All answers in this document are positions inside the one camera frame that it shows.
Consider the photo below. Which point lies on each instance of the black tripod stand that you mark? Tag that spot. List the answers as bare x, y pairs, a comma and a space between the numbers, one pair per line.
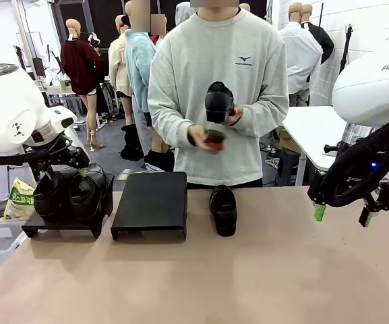
346, 50

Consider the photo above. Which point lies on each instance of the white work table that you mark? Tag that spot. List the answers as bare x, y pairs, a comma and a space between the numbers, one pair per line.
312, 131

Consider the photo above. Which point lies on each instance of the white cloth covered table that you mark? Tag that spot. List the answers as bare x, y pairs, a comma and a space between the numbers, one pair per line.
81, 145

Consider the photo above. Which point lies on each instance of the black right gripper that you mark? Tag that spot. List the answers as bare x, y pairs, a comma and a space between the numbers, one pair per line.
359, 187

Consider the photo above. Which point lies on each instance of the red-brown shoe brush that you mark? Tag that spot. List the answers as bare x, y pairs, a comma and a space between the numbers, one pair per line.
214, 140

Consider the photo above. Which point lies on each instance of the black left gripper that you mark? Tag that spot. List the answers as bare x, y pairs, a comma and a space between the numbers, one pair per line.
67, 158

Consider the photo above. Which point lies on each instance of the mannequin in black jacket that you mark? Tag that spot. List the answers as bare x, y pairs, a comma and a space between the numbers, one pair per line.
324, 42

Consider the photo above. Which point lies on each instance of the black boots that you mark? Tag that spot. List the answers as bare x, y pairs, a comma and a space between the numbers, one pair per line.
131, 145

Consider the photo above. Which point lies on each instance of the light blue cloth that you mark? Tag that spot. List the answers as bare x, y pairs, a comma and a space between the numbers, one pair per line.
153, 167

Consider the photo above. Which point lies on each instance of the mannequin in maroon sweater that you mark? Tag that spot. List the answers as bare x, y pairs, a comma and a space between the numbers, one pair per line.
79, 67

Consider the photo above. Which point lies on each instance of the person in grey sweatshirt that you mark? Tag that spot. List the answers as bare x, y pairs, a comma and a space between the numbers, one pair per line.
214, 67

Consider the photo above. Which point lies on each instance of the metal pole stand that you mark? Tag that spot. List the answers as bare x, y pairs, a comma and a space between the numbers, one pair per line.
46, 98

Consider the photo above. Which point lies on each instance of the person's right hand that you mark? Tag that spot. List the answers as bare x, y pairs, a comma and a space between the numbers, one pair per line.
197, 136

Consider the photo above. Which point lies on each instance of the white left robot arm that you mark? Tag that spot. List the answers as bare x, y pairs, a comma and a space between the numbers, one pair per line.
8, 101

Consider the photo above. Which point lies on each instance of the mannequin in light blue fleece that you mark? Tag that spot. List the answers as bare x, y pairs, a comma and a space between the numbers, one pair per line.
140, 74

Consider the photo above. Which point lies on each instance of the white black VR headset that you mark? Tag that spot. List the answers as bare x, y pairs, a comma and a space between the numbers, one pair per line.
93, 38

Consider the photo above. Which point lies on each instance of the person's right forearm grey sleeve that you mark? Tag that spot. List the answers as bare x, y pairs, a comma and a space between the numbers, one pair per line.
167, 128

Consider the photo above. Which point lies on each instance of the mannequin in white shirt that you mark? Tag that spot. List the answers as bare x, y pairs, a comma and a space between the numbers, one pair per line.
298, 57

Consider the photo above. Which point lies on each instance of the person's left hand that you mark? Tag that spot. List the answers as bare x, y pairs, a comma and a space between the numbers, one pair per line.
237, 113

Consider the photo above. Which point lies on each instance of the green white snack bag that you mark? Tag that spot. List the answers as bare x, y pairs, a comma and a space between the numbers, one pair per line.
19, 202

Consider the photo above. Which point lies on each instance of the black bag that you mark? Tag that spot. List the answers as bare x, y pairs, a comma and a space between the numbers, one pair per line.
158, 160

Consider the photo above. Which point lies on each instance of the brown cardboard box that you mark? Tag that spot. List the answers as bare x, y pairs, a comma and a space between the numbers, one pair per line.
288, 141

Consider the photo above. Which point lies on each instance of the mannequin in beige jacket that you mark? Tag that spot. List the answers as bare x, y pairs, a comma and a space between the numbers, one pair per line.
118, 67

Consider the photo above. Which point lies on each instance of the black leather buckle loafer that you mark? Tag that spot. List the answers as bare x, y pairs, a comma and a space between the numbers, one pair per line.
49, 202
224, 216
88, 199
217, 104

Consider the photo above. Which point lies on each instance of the dark blue crate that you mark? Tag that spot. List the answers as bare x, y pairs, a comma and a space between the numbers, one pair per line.
288, 168

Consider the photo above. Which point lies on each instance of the black shoe stand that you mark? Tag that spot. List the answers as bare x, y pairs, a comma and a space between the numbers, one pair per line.
62, 227
150, 202

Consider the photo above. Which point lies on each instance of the person's left forearm grey sleeve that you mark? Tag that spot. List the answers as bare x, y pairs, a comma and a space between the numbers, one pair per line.
268, 114

